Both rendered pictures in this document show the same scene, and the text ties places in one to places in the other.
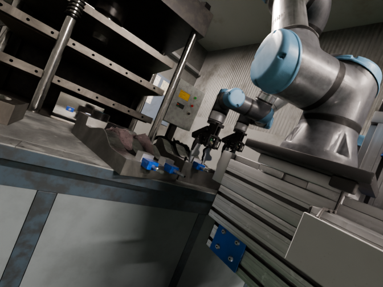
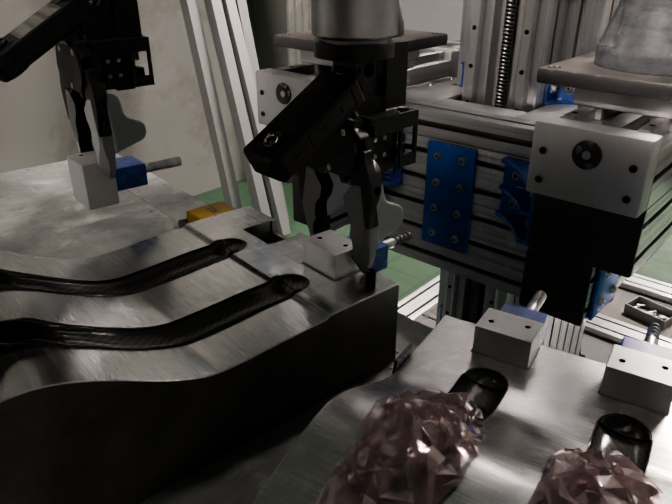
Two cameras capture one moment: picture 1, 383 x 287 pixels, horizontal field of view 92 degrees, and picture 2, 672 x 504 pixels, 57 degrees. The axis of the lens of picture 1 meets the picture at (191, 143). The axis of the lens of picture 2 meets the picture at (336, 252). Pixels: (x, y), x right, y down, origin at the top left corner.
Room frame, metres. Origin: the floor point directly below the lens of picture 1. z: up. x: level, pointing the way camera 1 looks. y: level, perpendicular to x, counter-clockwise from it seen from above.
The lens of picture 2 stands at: (0.94, 0.49, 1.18)
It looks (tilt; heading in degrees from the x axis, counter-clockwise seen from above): 26 degrees down; 263
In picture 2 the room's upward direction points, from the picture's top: straight up
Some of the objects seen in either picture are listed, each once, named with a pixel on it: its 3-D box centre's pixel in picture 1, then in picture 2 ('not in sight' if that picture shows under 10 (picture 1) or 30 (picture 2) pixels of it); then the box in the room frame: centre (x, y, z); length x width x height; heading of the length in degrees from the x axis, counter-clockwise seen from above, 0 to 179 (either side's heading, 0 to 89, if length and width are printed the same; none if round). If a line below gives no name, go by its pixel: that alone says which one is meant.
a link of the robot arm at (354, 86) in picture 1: (337, 94); not in sight; (0.42, -0.26, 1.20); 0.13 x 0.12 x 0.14; 100
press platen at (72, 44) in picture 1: (90, 62); not in sight; (1.54, 1.03, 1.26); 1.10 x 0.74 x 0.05; 123
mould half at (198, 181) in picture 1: (180, 158); (92, 341); (1.10, 0.02, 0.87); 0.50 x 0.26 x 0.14; 33
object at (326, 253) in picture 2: (199, 166); (367, 252); (0.83, -0.07, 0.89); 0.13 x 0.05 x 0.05; 33
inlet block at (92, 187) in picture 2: not in sight; (131, 171); (1.10, -0.25, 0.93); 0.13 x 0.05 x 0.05; 33
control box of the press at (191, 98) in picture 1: (160, 156); not in sight; (1.80, 0.23, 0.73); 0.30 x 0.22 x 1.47; 123
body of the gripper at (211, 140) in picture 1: (211, 134); (359, 108); (0.85, -0.07, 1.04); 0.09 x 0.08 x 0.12; 33
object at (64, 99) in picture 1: (78, 110); not in sight; (1.46, 0.92, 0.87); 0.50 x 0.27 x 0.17; 33
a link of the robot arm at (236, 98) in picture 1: (235, 101); not in sight; (0.76, -0.10, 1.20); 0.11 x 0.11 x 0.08; 10
